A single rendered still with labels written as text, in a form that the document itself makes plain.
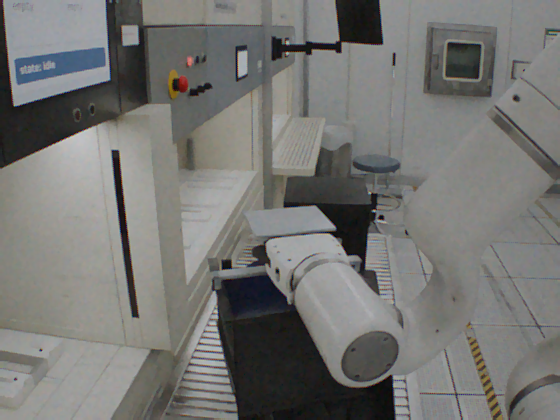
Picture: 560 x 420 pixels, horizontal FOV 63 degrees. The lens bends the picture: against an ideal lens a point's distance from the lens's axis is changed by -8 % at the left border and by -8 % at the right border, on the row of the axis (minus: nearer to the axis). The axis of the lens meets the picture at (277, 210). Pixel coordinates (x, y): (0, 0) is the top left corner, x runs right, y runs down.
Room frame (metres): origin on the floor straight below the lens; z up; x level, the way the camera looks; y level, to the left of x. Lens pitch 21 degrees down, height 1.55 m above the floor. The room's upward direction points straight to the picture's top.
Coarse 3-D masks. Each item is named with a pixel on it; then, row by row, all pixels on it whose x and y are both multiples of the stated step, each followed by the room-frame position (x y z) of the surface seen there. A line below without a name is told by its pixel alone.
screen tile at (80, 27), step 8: (96, 0) 0.83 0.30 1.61; (96, 8) 0.83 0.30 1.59; (72, 16) 0.75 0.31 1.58; (80, 16) 0.78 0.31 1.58; (88, 16) 0.80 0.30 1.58; (96, 16) 0.83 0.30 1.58; (72, 24) 0.75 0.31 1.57; (80, 24) 0.77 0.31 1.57; (88, 24) 0.80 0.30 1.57; (96, 24) 0.83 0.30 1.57; (72, 32) 0.75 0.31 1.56; (80, 32) 0.77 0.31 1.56; (88, 32) 0.80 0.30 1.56; (96, 32) 0.83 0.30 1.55; (72, 40) 0.75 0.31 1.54; (80, 40) 0.77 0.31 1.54; (88, 40) 0.80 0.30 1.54
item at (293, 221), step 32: (256, 224) 0.68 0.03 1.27; (288, 224) 0.68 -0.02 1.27; (320, 224) 0.68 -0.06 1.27; (352, 256) 0.73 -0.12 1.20; (224, 288) 0.66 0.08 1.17; (224, 320) 0.57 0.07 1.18; (256, 320) 0.58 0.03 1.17; (288, 320) 0.59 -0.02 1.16; (224, 352) 0.67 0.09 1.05; (256, 352) 0.58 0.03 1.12; (288, 352) 0.59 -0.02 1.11; (256, 384) 0.58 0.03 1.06; (288, 384) 0.59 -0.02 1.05; (320, 384) 0.60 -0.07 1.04
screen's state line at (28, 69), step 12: (96, 48) 0.82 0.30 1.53; (24, 60) 0.62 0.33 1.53; (36, 60) 0.65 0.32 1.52; (48, 60) 0.68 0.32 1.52; (60, 60) 0.71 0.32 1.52; (72, 60) 0.74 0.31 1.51; (84, 60) 0.78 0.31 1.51; (96, 60) 0.82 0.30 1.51; (24, 72) 0.62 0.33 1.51; (36, 72) 0.64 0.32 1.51; (48, 72) 0.67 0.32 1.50; (60, 72) 0.71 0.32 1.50; (72, 72) 0.74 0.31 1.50
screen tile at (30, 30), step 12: (48, 0) 0.69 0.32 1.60; (48, 12) 0.69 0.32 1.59; (60, 12) 0.72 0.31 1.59; (12, 24) 0.60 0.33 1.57; (24, 24) 0.63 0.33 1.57; (36, 24) 0.65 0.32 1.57; (48, 24) 0.68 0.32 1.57; (60, 24) 0.72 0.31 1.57; (12, 36) 0.60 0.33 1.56; (24, 36) 0.62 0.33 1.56; (36, 36) 0.65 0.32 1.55; (48, 36) 0.68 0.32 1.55; (60, 36) 0.71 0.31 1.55
